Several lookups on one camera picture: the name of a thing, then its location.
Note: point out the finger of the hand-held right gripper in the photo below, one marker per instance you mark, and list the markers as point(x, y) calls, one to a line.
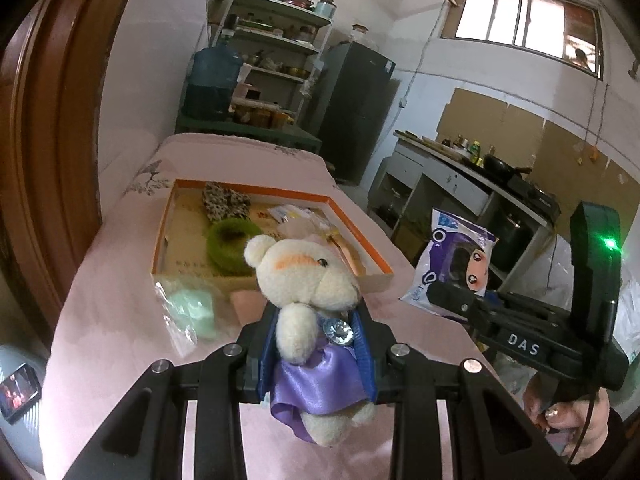
point(455, 297)

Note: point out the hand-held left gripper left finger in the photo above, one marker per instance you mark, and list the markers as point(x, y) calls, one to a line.
point(267, 340)

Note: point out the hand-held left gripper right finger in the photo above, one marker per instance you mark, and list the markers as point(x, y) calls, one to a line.
point(362, 355)

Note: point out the beige pink puff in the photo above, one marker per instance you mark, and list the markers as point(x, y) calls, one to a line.
point(247, 305)

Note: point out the purple cartoon face packet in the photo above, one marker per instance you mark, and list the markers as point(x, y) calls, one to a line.
point(445, 240)

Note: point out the cream plush bear purple dress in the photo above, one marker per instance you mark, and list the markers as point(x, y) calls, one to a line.
point(300, 280)

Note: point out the mint sponge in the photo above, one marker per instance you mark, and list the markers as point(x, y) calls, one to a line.
point(192, 310)

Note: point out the green fuzzy scrunchie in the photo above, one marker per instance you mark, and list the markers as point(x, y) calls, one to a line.
point(217, 250)

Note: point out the white yellow tissue pack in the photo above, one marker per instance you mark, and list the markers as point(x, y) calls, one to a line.
point(300, 227)

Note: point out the shallow orange-rimmed cardboard box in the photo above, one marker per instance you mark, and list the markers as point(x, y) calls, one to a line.
point(185, 240)

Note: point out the leopard print scrunchie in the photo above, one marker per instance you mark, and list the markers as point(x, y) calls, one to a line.
point(220, 200)

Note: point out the person's right forearm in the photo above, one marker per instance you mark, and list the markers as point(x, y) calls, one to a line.
point(607, 435)

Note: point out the person's right hand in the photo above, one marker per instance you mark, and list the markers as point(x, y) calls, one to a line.
point(555, 415)

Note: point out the dark cooking pot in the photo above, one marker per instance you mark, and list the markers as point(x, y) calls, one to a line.
point(510, 237)

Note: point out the black gas stove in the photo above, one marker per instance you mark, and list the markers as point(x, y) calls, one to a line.
point(537, 200)

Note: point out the white kitchen counter cabinet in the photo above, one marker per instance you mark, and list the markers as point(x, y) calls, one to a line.
point(450, 180)

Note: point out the black wok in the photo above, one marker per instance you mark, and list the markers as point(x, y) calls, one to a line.
point(500, 165)

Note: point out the green bottle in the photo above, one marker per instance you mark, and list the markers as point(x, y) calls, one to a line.
point(475, 151)

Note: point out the green low bench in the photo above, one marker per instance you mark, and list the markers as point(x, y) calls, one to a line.
point(270, 132)

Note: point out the dark refrigerator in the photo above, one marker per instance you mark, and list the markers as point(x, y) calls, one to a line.
point(355, 110)

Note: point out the grey device with screen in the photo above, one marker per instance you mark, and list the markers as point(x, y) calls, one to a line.
point(17, 395)

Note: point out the blue water jug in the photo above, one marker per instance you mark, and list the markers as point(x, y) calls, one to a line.
point(210, 75)

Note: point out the barred window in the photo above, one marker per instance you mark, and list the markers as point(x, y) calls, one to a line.
point(500, 15)

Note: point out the white shelf unit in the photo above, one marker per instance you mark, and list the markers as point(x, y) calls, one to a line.
point(280, 40)

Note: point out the teal pot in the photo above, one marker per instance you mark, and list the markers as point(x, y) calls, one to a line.
point(325, 8)

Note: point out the red pot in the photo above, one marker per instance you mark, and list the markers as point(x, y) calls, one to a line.
point(299, 0)

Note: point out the cardboard sheets on wall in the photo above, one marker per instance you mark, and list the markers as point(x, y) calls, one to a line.
point(550, 145)

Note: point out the brown wooden door frame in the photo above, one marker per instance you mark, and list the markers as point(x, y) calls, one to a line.
point(50, 135)

